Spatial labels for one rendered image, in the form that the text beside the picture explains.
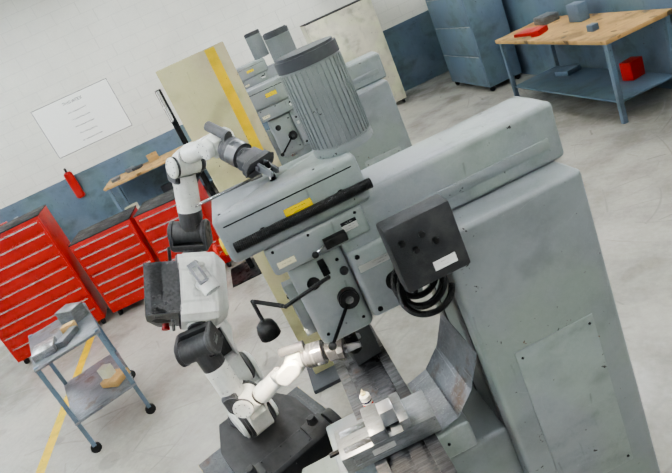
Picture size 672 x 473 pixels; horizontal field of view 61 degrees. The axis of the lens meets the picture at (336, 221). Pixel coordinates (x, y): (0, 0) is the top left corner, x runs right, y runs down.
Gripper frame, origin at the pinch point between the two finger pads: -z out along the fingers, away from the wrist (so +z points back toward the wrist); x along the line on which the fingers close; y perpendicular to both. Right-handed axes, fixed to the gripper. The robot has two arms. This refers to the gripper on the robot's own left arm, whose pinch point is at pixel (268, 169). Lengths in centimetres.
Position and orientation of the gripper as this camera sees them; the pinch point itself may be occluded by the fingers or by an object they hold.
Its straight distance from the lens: 180.8
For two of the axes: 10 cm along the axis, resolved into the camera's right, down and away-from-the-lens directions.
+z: -7.9, -4.2, 4.4
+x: -6.1, 5.3, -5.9
